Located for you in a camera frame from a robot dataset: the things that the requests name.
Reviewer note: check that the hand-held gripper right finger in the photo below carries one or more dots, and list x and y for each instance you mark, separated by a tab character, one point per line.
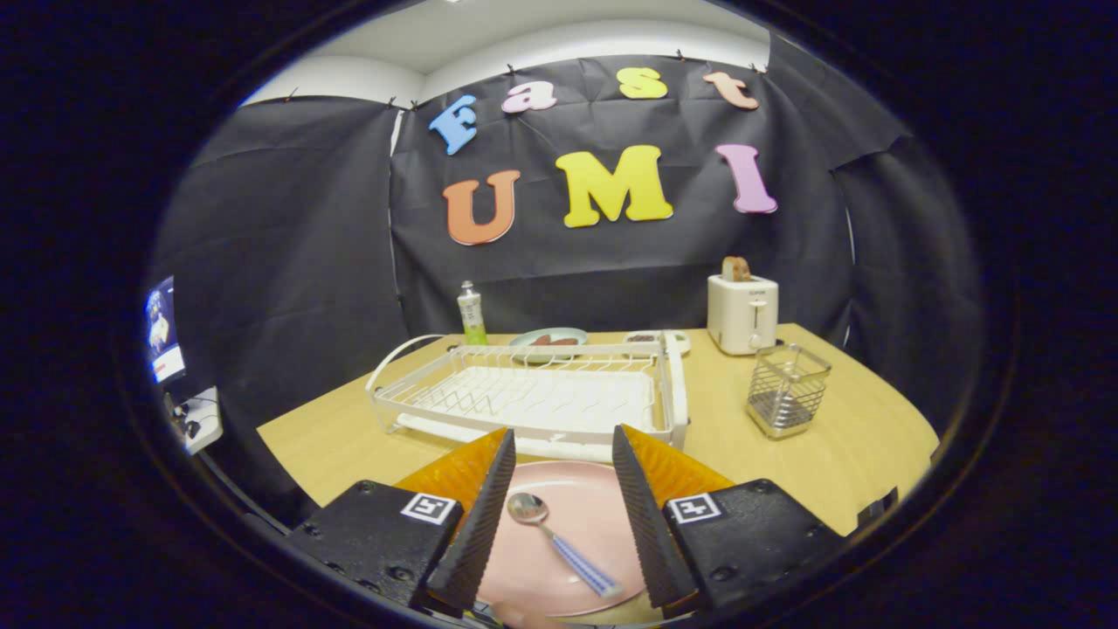
646	524

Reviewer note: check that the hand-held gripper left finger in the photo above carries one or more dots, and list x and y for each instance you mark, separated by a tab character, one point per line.
485	524

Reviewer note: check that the pink plate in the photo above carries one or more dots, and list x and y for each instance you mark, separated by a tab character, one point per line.
594	515

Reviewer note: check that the white divided sauce dish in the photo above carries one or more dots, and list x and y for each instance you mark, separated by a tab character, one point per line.
645	338

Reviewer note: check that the pale green plate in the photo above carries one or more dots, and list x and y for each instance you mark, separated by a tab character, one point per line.
522	339

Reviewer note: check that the clear bottle with green liquid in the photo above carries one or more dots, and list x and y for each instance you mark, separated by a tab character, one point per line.
472	319

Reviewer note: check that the cream toaster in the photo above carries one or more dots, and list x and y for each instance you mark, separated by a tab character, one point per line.
738	319

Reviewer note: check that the black backdrop cloth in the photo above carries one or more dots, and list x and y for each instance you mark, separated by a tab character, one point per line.
611	271

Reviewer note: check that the brown toast slice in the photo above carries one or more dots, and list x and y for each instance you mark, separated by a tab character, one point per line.
736	268

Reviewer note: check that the lit screen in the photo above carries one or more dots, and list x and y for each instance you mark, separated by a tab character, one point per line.
164	332

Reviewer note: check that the black table bracket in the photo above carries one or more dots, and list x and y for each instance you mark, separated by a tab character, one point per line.
878	508

